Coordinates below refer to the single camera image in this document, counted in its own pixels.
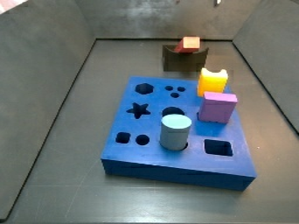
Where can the red rectangular block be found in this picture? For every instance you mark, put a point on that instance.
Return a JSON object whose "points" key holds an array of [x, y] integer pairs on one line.
{"points": [[189, 45]]}

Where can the blue shape sorter board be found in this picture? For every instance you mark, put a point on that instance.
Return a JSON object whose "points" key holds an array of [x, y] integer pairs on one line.
{"points": [[159, 141]]}

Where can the black curved fixture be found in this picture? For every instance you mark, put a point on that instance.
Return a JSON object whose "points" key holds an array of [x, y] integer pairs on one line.
{"points": [[183, 62]]}

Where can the grey-blue cylinder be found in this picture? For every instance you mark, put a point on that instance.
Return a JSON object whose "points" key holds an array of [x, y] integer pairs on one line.
{"points": [[175, 131]]}

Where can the purple rectangular block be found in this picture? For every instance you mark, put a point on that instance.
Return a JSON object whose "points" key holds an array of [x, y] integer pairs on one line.
{"points": [[217, 107]]}

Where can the yellow notched block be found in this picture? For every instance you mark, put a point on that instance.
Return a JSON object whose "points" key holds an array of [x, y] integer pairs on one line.
{"points": [[211, 81]]}

